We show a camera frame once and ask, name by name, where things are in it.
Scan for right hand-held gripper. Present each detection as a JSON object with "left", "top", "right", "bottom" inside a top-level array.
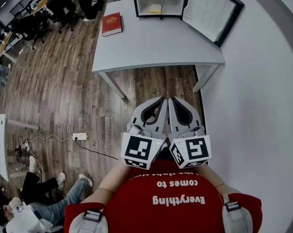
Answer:
[{"left": 168, "top": 96, "right": 212, "bottom": 170}]

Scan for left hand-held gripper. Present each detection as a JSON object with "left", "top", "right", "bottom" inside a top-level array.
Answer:
[{"left": 121, "top": 96, "right": 168, "bottom": 170}]

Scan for slice of white bread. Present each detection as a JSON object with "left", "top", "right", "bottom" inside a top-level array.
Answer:
[{"left": 148, "top": 3, "right": 163, "bottom": 13}]

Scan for person's left forearm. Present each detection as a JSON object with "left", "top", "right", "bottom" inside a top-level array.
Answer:
[{"left": 97, "top": 158, "right": 138, "bottom": 197}]

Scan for person's right forearm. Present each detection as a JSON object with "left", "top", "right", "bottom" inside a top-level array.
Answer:
[{"left": 198, "top": 164, "right": 237, "bottom": 196}]

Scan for white-lined refrigerator door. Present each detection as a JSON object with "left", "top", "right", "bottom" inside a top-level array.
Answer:
[{"left": 182, "top": 0, "right": 245, "bottom": 48}]

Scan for black trousers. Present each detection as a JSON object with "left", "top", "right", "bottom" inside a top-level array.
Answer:
[{"left": 155, "top": 147, "right": 173, "bottom": 161}]

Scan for white table leg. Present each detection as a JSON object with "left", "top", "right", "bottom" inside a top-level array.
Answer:
[
  {"left": 97, "top": 70, "right": 126, "bottom": 100},
  {"left": 191, "top": 64, "right": 219, "bottom": 94}
]

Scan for red printed T-shirt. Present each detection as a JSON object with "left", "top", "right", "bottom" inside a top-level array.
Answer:
[{"left": 63, "top": 159, "right": 262, "bottom": 233}]

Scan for red hardcover book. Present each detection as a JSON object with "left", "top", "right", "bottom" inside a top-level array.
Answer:
[{"left": 102, "top": 12, "right": 124, "bottom": 38}]

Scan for small white power strip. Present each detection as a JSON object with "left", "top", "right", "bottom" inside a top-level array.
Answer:
[{"left": 22, "top": 139, "right": 33, "bottom": 152}]

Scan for black office chair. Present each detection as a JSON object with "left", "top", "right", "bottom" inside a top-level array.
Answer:
[
  {"left": 11, "top": 15, "right": 46, "bottom": 50},
  {"left": 46, "top": 0, "right": 77, "bottom": 33}
]

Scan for white desk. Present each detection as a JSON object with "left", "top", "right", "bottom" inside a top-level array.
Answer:
[{"left": 0, "top": 114, "right": 40, "bottom": 182}]

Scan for black metal railing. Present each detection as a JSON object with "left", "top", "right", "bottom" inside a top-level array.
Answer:
[{"left": 9, "top": 0, "right": 49, "bottom": 17}]

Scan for black floor cable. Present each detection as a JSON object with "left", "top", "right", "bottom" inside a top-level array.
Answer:
[{"left": 75, "top": 139, "right": 120, "bottom": 161}]

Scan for white floor cable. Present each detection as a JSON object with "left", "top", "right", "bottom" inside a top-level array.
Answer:
[{"left": 27, "top": 126, "right": 74, "bottom": 145}]

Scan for grey shoulder strap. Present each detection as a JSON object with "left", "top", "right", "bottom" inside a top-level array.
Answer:
[
  {"left": 220, "top": 193, "right": 254, "bottom": 233},
  {"left": 68, "top": 209, "right": 108, "bottom": 233}
]

